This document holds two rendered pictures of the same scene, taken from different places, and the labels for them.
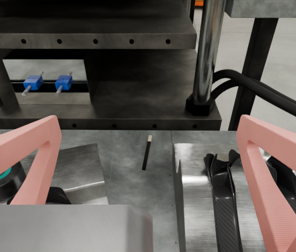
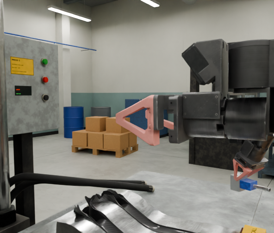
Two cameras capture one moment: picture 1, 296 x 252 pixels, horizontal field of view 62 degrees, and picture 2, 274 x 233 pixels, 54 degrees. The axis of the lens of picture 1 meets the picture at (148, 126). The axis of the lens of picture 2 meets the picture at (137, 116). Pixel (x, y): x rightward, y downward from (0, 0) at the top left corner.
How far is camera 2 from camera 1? 0.41 m
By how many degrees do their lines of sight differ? 64
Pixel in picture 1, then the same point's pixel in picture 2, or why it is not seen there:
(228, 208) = (108, 226)
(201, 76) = (1, 185)
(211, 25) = (2, 139)
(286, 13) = (39, 128)
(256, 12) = (20, 129)
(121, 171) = not seen: outside the picture
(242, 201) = (111, 218)
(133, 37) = not seen: outside the picture
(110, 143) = not seen: outside the picture
